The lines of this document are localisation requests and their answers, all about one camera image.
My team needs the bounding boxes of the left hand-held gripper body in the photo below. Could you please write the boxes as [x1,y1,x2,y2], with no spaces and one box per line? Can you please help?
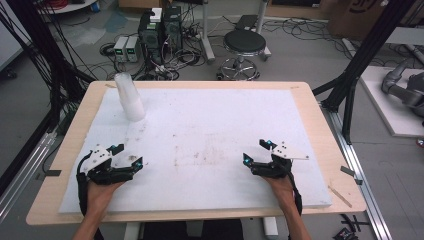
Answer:
[80,144,134,186]

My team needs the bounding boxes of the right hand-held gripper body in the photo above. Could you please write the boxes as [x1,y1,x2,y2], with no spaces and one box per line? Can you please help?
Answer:
[250,141,310,180]

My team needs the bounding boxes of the stack of translucent cups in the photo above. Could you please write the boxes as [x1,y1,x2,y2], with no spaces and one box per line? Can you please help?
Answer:
[114,72,147,123]

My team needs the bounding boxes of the person's right hand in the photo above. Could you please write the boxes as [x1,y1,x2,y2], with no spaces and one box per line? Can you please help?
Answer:
[263,175,297,213]

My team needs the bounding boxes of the person's left hand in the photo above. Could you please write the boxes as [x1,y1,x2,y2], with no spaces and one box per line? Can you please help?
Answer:
[87,181,126,215]

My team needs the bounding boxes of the white table leg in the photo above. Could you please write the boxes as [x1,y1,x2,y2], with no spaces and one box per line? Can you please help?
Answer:
[263,216,280,240]
[123,221,142,240]

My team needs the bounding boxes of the white foam mat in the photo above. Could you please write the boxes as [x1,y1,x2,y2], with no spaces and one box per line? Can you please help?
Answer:
[59,88,333,214]

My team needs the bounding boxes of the person's dark trousers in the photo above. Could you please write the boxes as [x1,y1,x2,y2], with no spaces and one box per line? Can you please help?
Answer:
[143,218,244,240]

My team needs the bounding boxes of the black plastic parts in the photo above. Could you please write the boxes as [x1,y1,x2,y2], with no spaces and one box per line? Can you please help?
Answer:
[333,214,371,240]

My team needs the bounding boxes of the grey power supply unit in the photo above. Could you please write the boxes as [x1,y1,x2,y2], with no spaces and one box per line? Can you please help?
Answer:
[125,35,141,64]
[113,35,129,63]

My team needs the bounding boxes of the black round stool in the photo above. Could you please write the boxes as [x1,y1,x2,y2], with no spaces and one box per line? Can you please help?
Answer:
[218,29,272,82]

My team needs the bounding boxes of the black computer tower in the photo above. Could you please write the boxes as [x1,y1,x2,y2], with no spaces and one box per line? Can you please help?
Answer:
[162,5,184,54]
[137,11,164,65]

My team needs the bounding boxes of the white stand leg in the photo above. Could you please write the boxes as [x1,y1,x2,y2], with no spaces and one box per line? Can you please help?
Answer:
[254,0,272,62]
[199,0,216,64]

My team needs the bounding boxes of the white platform board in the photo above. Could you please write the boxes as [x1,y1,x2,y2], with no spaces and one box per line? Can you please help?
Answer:
[359,65,424,138]

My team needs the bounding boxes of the small white box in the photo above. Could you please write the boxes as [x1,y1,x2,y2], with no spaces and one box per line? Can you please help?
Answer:
[149,7,163,24]

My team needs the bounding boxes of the round white table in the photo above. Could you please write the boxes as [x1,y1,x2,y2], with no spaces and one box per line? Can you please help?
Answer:
[38,0,98,15]

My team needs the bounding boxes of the cardboard box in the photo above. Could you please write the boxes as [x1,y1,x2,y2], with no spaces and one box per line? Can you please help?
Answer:
[328,0,389,41]

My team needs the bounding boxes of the white cabinet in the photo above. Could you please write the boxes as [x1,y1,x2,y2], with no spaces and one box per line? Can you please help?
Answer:
[0,0,25,72]

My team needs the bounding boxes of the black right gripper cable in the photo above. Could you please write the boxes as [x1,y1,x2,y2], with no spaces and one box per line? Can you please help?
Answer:
[286,168,304,216]

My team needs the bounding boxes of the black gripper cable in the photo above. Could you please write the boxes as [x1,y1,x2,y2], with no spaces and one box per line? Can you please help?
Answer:
[286,168,304,216]
[75,150,93,217]

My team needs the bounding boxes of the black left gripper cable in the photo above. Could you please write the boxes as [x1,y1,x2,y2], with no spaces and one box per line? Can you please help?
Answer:
[75,150,93,217]

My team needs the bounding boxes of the aluminium rail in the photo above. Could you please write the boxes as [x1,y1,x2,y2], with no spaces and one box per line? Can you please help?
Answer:
[0,131,58,222]
[321,103,393,240]

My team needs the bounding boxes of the tangle of floor cables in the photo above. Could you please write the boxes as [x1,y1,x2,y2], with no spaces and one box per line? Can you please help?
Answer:
[99,19,208,82]

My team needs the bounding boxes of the loose black floor cables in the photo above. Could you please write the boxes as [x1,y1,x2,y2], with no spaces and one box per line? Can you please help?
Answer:
[263,16,355,62]

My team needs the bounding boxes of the black metal frame with cables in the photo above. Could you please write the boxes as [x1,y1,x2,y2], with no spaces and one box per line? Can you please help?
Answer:
[0,0,98,198]

